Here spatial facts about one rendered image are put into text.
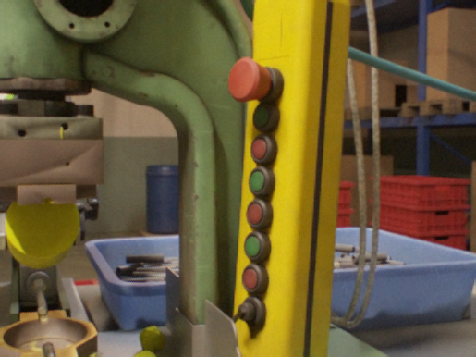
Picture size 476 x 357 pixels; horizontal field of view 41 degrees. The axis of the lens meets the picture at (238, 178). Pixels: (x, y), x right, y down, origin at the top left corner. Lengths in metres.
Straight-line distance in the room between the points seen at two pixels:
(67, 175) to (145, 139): 8.44
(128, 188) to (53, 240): 8.32
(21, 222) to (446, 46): 6.35
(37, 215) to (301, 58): 0.29
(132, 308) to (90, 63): 0.36
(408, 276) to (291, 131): 0.45
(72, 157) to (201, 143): 0.13
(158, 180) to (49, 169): 7.01
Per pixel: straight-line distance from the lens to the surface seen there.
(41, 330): 0.70
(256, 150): 0.59
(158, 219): 7.59
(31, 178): 0.54
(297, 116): 0.58
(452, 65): 6.84
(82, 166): 0.54
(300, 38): 0.59
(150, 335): 0.71
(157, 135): 9.01
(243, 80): 0.58
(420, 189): 4.32
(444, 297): 1.02
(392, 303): 0.98
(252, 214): 0.59
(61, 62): 0.59
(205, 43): 0.64
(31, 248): 0.64
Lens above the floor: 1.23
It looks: 3 degrees down
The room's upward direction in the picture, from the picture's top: straight up
